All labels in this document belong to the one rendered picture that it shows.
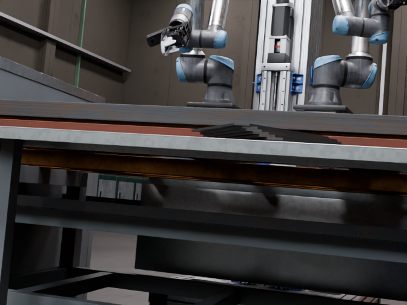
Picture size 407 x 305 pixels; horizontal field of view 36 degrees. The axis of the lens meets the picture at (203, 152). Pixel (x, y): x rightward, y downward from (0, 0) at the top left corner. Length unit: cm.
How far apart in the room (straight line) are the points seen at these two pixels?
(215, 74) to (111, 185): 845
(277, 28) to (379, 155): 172
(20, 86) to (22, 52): 1013
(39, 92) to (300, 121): 123
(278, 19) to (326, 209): 98
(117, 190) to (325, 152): 1018
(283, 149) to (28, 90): 138
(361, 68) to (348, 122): 116
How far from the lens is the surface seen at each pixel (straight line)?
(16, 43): 1249
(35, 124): 195
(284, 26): 299
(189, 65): 294
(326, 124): 168
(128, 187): 1178
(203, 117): 175
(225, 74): 292
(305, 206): 246
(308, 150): 136
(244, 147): 138
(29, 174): 229
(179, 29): 249
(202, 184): 255
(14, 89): 244
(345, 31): 259
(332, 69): 279
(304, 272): 247
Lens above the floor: 62
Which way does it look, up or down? 4 degrees up
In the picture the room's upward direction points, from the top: 5 degrees clockwise
